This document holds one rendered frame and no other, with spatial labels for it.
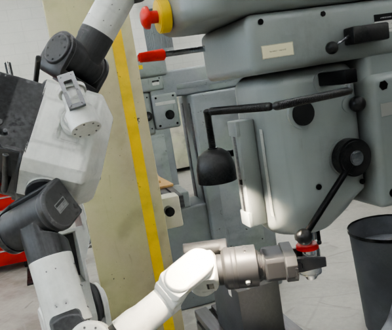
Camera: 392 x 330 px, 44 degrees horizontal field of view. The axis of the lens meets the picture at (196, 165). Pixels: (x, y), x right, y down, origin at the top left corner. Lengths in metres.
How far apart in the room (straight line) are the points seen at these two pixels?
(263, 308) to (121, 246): 1.49
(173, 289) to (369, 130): 0.49
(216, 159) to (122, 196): 1.84
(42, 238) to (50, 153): 0.20
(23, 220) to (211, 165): 0.42
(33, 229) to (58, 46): 0.46
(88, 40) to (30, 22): 8.73
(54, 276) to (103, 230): 1.68
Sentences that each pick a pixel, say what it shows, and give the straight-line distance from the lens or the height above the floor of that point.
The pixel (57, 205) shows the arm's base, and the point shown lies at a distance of 1.06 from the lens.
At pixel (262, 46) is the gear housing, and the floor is 1.67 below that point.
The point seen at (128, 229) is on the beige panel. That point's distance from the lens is 2.71.
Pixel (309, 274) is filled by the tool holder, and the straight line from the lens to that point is 1.06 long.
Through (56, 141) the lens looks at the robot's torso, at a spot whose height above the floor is 1.56.
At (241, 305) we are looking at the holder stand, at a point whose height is 1.05.
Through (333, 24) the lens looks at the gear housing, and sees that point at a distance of 0.92.
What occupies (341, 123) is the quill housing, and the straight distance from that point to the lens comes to 0.95.
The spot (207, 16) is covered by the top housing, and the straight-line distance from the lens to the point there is 0.82.
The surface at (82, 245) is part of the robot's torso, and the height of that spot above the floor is 1.22.
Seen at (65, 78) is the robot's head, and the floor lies 1.69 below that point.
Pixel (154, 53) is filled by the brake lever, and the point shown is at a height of 1.70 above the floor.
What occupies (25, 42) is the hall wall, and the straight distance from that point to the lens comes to 9.95.
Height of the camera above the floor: 1.63
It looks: 9 degrees down
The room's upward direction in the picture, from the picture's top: 9 degrees counter-clockwise
